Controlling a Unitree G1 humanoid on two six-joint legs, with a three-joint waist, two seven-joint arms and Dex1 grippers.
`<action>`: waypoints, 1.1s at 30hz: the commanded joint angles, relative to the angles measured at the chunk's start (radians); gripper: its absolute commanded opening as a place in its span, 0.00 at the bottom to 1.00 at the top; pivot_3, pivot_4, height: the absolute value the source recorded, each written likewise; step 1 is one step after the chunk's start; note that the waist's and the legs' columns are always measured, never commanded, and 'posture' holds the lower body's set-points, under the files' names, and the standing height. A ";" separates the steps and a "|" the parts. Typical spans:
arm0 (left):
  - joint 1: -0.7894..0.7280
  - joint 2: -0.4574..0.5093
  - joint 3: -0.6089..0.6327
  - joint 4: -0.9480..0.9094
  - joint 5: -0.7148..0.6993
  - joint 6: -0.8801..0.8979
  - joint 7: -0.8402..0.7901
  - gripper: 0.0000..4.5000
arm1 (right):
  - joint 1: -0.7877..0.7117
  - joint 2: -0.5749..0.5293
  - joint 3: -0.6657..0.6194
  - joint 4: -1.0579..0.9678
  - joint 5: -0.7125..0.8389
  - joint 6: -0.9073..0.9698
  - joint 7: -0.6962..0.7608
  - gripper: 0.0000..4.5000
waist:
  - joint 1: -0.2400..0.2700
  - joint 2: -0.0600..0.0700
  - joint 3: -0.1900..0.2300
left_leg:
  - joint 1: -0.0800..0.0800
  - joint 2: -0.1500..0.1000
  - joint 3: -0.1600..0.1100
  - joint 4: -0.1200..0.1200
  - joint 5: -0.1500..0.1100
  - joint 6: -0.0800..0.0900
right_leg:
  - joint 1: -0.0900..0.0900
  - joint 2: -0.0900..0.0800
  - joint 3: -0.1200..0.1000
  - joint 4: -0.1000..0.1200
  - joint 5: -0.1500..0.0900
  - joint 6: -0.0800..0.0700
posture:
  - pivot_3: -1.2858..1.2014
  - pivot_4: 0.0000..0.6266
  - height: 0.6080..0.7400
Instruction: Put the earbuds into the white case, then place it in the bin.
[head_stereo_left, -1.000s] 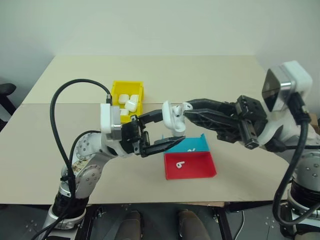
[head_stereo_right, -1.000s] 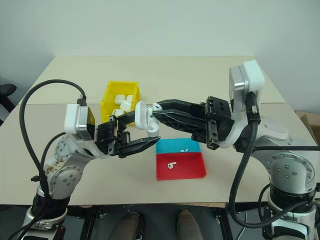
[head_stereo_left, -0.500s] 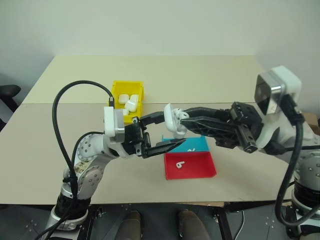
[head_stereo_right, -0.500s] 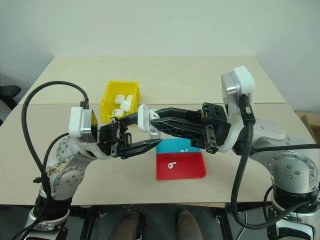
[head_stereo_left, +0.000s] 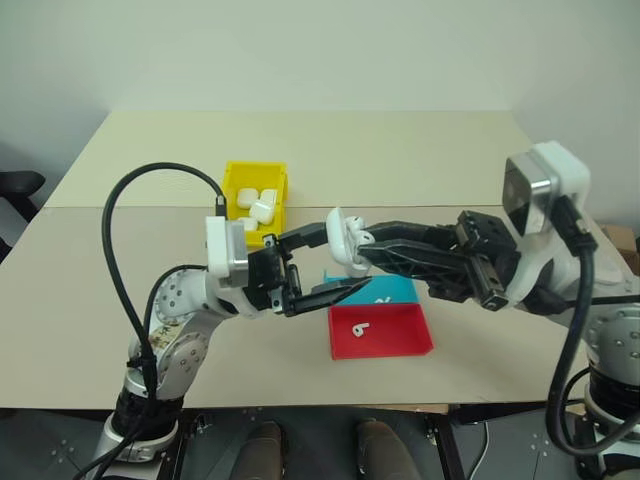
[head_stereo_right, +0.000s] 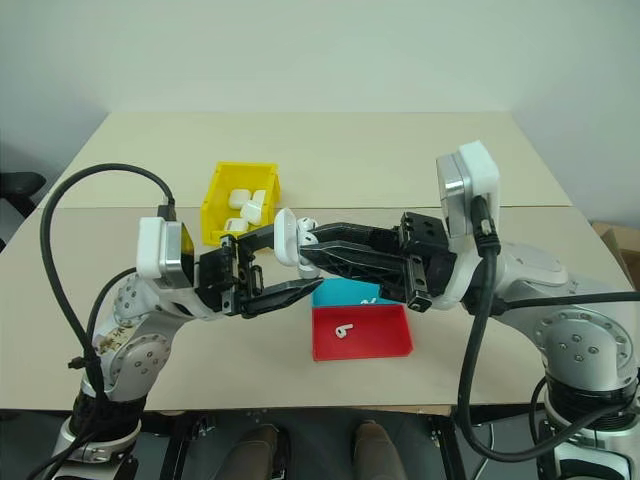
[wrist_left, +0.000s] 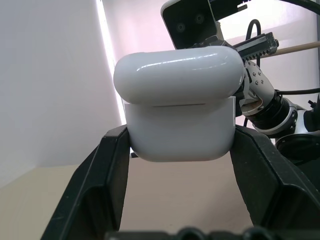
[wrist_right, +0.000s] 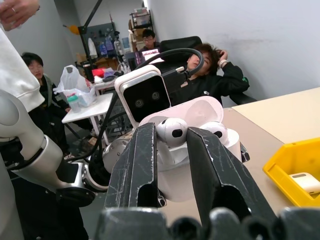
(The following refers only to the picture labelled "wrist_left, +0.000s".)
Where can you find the light wooden stick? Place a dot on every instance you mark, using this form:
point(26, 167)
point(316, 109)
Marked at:
point(305, 46)

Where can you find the dark robot torso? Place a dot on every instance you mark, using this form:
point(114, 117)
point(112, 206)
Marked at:
point(300, 147)

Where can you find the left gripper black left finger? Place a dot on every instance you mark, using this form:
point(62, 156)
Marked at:
point(100, 187)

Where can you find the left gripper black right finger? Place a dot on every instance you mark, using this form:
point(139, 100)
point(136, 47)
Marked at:
point(270, 187)

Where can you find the right robot arm with camera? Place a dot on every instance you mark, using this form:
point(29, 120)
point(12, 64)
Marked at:
point(300, 91)

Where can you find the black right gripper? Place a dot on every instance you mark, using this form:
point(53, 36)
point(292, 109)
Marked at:
point(260, 43)

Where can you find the white earbud case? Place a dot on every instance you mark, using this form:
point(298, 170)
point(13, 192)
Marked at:
point(180, 125)

